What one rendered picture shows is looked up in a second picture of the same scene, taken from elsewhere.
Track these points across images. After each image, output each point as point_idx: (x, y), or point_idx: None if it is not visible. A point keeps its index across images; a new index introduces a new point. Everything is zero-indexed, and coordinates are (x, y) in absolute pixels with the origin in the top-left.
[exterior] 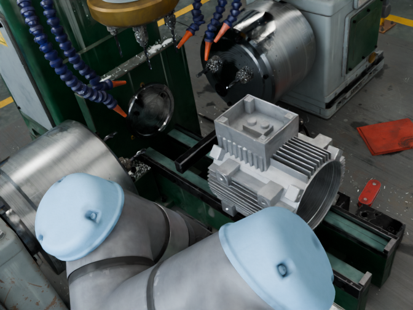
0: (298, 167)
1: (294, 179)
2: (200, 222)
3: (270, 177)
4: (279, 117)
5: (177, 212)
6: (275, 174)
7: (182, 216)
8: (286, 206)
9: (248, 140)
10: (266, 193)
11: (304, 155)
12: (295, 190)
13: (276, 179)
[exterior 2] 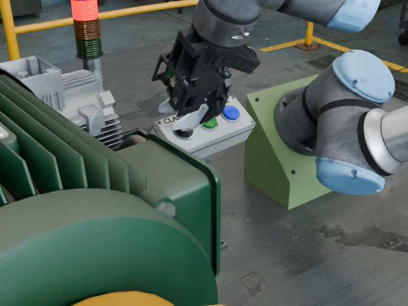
0: (87, 81)
1: (91, 95)
2: (162, 72)
3: (73, 108)
4: (16, 73)
5: (163, 54)
6: (75, 103)
7: (169, 53)
8: (108, 116)
9: (41, 79)
10: (93, 111)
11: (76, 76)
12: (108, 93)
13: (80, 105)
